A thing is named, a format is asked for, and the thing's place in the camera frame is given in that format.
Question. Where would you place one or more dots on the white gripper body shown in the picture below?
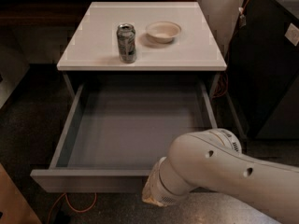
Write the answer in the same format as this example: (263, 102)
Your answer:
(161, 188)

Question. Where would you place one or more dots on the grey top drawer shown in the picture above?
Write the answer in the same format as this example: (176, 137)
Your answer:
(115, 133)

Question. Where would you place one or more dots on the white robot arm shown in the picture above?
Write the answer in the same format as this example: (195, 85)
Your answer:
(213, 160)

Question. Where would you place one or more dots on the white-top drawer cabinet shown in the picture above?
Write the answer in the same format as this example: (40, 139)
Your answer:
(93, 47)

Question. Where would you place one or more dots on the black plug on floor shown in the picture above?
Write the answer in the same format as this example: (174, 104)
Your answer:
(61, 218)

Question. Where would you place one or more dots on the wooden board corner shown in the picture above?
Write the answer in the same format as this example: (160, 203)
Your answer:
(14, 209)

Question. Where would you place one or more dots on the white paper bowl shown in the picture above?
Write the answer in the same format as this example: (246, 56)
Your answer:
(163, 31)

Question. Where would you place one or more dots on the silver green drink can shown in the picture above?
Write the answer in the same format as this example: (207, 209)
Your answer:
(126, 42)

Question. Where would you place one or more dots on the black cabinet at right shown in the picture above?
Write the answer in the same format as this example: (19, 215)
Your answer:
(263, 70)

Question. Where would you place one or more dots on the white label on cabinet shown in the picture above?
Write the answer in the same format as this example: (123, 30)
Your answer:
(292, 34)

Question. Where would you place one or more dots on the white cable connector tag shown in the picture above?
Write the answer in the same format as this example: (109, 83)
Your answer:
(242, 17)

